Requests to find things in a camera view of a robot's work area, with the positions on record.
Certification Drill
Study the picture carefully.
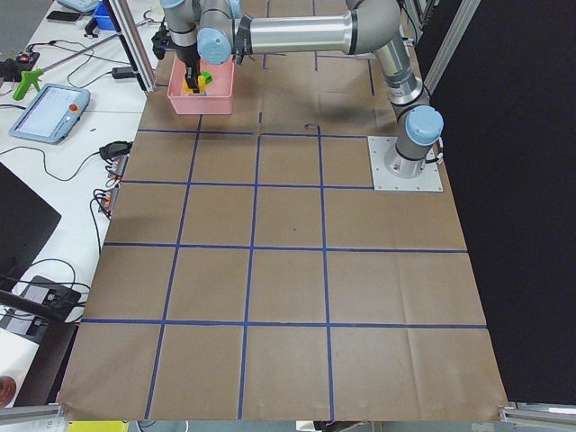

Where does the robot teach pendant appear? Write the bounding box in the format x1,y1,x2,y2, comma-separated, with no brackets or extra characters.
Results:
9,84,91,144

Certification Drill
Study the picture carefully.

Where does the yellow toy block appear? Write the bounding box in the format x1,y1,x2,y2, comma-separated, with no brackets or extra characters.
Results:
183,75,212,94

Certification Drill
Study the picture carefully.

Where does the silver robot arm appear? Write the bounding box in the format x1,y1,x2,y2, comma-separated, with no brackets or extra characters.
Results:
161,1,429,122

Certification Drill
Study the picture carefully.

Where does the blue plastic bin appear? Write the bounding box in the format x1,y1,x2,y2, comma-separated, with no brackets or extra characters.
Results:
93,1,116,32

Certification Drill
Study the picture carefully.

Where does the green handled reacher grabber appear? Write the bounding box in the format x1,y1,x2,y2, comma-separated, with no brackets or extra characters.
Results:
12,8,172,101

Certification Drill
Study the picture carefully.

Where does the black smartphone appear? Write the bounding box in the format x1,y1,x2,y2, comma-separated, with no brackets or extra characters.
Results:
46,10,83,23

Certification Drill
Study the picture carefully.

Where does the aluminium frame post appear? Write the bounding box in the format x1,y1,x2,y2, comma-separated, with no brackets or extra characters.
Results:
103,0,157,93

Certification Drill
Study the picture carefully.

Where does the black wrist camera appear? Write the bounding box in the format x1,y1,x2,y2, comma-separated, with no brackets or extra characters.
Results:
151,24,171,60

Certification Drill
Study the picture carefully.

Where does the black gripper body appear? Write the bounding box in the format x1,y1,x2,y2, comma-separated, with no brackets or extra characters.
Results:
175,44,199,68

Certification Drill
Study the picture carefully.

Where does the pink plastic box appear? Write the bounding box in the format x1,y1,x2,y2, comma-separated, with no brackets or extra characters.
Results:
167,57,235,115

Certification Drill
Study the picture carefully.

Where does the black power adapter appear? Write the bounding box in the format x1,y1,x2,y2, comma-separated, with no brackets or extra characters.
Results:
111,67,136,80

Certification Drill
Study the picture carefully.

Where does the green toy block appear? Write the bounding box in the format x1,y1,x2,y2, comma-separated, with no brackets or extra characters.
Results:
198,71,212,86

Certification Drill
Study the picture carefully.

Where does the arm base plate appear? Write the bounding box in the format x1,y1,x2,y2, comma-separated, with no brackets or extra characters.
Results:
367,136,444,193

